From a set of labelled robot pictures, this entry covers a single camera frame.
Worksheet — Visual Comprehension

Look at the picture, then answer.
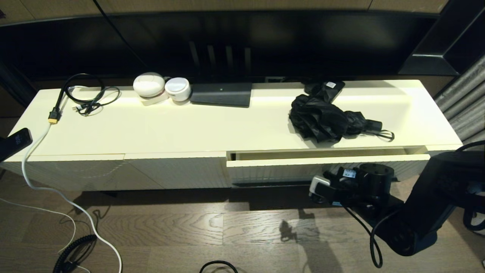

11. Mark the black folding umbrella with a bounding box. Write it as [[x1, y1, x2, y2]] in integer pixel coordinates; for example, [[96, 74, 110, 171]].
[[289, 89, 395, 144]]

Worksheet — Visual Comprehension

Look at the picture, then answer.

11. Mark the white fluted drawer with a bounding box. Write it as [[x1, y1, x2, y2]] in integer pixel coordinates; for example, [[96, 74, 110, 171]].
[[226, 146, 430, 188]]

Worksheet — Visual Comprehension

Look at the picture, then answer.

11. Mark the white tv cabinet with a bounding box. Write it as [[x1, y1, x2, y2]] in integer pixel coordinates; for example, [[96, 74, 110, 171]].
[[0, 79, 465, 192]]

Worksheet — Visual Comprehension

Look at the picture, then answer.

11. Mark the white fluted cabinet door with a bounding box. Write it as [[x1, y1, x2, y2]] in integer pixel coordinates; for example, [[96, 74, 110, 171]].
[[28, 154, 164, 191], [124, 152, 233, 189]]

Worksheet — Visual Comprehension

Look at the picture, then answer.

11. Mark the small black box with label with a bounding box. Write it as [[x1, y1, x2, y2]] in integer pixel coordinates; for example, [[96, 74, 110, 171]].
[[305, 80, 346, 104]]

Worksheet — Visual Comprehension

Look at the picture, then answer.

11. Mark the large round white device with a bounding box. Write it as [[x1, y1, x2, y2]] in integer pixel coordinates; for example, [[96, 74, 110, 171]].
[[133, 72, 166, 99]]

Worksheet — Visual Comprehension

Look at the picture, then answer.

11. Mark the grey curtain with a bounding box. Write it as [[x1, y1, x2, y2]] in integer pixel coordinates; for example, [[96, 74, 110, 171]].
[[436, 55, 485, 152]]

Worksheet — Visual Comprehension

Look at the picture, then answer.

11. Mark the flat black set-top box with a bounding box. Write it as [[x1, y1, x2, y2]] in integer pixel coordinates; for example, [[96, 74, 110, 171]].
[[190, 83, 252, 108]]

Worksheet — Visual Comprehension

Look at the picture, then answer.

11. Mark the black flat television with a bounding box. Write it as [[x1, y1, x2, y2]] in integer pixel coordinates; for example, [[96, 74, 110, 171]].
[[0, 11, 440, 85]]

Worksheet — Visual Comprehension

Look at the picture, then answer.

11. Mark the small white cylindrical device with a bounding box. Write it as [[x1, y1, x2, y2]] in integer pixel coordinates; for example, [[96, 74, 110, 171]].
[[165, 77, 191, 102]]

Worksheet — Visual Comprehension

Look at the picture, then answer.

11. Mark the thick white power cable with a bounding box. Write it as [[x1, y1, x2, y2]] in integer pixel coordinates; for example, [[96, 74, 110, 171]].
[[22, 123, 124, 273]]

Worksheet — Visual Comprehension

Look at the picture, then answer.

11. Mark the white black wrist camera box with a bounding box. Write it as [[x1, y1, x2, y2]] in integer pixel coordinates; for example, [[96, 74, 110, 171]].
[[309, 176, 336, 202]]

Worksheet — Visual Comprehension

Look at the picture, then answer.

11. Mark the black cable with yellow plug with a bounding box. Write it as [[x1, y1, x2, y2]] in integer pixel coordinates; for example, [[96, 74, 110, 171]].
[[48, 74, 106, 125]]

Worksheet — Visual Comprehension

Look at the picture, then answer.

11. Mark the thin black coiled-up cable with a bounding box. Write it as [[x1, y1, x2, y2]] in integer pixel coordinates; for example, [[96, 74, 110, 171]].
[[73, 86, 121, 116]]

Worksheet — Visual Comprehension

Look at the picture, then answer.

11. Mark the black spiral cord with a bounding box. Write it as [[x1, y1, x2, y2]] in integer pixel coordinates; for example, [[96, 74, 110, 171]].
[[53, 234, 98, 273]]

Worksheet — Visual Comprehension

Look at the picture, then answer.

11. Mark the white flat base plate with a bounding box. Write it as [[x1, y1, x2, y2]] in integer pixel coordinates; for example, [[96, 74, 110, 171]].
[[141, 93, 170, 107]]

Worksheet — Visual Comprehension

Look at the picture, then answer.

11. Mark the black floor cable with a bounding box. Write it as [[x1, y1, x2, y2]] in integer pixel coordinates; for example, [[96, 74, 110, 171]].
[[200, 260, 238, 273]]

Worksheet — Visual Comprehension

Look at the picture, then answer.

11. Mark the black angular wall frame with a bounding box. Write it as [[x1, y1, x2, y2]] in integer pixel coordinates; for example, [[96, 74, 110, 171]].
[[398, 0, 485, 76]]

